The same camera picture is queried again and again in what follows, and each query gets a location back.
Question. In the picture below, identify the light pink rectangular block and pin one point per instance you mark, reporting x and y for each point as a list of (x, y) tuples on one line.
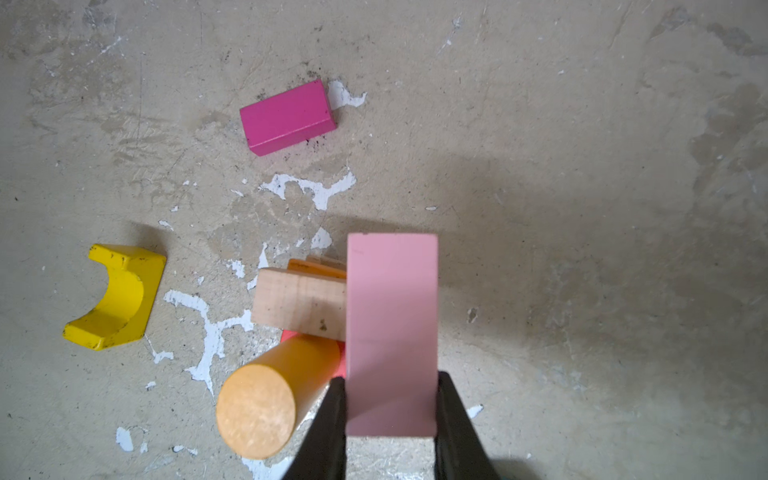
[(391, 335)]

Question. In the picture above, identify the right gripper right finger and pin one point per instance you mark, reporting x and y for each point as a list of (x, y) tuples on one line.
[(458, 451)]

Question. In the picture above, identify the magenta block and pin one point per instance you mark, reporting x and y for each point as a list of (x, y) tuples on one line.
[(286, 119)]

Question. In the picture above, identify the yellow cylinder block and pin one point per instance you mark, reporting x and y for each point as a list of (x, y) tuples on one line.
[(262, 403)]

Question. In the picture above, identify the orange block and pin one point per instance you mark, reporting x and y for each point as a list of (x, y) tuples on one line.
[(312, 268)]

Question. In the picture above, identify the natural wood arch block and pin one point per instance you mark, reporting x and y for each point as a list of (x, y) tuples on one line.
[(326, 261)]

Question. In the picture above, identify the yellow arch block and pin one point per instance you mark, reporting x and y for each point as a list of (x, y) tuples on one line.
[(122, 315)]

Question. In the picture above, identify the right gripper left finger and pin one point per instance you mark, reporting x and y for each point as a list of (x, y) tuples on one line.
[(322, 454)]

